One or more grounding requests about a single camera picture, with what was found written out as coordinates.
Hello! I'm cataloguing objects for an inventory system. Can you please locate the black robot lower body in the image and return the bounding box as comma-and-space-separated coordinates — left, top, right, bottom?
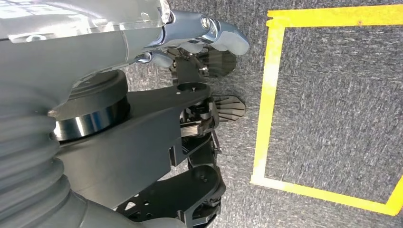
50, 47, 247, 228

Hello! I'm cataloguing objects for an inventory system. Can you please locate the yellow floor tape square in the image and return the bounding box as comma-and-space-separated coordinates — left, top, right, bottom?
250, 3, 403, 217

